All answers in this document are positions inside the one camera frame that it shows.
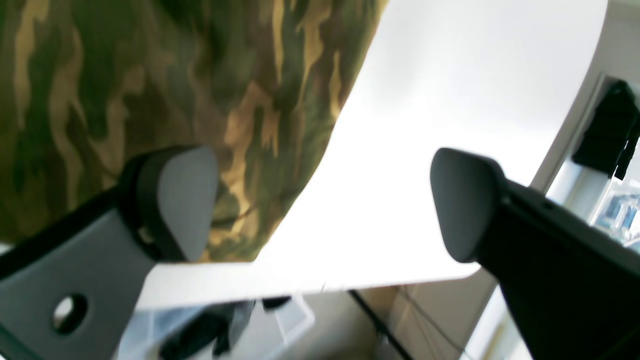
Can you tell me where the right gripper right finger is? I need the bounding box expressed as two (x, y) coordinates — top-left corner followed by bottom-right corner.
(430, 148), (640, 360)

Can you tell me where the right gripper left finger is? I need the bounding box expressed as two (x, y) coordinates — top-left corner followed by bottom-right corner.
(0, 146), (219, 360)

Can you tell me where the camouflage t-shirt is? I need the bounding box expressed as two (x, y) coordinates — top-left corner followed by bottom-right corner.
(0, 0), (389, 264)

